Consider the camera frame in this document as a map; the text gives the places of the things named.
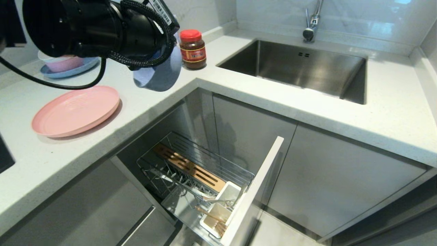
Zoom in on blue bowl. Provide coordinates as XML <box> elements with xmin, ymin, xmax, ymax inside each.
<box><xmin>133</xmin><ymin>44</ymin><xmax>183</xmax><ymax>92</ymax></box>

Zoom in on white pull-out drawer front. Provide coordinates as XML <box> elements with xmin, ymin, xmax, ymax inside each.
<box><xmin>220</xmin><ymin>136</ymin><xmax>285</xmax><ymax>246</ymax></box>

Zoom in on grey cabinet door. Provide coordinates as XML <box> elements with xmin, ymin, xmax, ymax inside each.
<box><xmin>212</xmin><ymin>94</ymin><xmax>298</xmax><ymax>207</ymax></box>
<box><xmin>266</xmin><ymin>124</ymin><xmax>428</xmax><ymax>238</ymax></box>

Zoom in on wooden slotted knife holder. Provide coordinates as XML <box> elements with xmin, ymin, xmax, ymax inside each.
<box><xmin>152</xmin><ymin>142</ymin><xmax>227</xmax><ymax>194</ymax></box>

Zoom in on white utensil holder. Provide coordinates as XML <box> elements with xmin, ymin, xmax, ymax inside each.
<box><xmin>199</xmin><ymin>181</ymin><xmax>242</xmax><ymax>239</ymax></box>

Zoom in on red-lidded sauce jar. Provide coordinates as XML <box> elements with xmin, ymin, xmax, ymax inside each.
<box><xmin>179</xmin><ymin>29</ymin><xmax>207</xmax><ymax>71</ymax></box>

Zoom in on metal spoon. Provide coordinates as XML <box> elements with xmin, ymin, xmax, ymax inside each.
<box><xmin>201</xmin><ymin>195</ymin><xmax>237</xmax><ymax>206</ymax></box>

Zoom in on steel drip tray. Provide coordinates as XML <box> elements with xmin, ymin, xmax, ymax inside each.
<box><xmin>160</xmin><ymin>193</ymin><xmax>220</xmax><ymax>246</ymax></box>

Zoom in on wooden chopsticks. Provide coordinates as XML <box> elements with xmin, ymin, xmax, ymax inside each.
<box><xmin>195</xmin><ymin>206</ymin><xmax>228</xmax><ymax>237</ymax></box>

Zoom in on stainless steel sink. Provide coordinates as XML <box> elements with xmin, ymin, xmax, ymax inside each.
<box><xmin>216</xmin><ymin>39</ymin><xmax>368</xmax><ymax>105</ymax></box>

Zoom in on chrome faucet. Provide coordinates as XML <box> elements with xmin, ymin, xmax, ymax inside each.
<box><xmin>302</xmin><ymin>0</ymin><xmax>325</xmax><ymax>43</ymax></box>

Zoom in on pink plate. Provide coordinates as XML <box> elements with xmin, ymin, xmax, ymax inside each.
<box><xmin>31</xmin><ymin>85</ymin><xmax>121</xmax><ymax>138</ymax></box>

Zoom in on blue plate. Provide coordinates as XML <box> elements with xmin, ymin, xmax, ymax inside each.
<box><xmin>40</xmin><ymin>57</ymin><xmax>100</xmax><ymax>79</ymax></box>

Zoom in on pink bowl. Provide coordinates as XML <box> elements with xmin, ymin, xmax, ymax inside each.
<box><xmin>38</xmin><ymin>51</ymin><xmax>85</xmax><ymax>73</ymax></box>

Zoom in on grey drawer front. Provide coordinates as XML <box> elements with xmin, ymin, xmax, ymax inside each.
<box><xmin>0</xmin><ymin>159</ymin><xmax>155</xmax><ymax>246</ymax></box>

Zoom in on black cooktop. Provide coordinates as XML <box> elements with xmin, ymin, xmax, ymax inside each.
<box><xmin>0</xmin><ymin>135</ymin><xmax>16</xmax><ymax>174</ymax></box>

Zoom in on wire dish rack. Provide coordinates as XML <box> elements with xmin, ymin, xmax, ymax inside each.
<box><xmin>136</xmin><ymin>131</ymin><xmax>256</xmax><ymax>246</ymax></box>

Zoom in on black cable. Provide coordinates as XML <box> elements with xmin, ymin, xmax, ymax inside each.
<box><xmin>0</xmin><ymin>56</ymin><xmax>107</xmax><ymax>91</ymax></box>

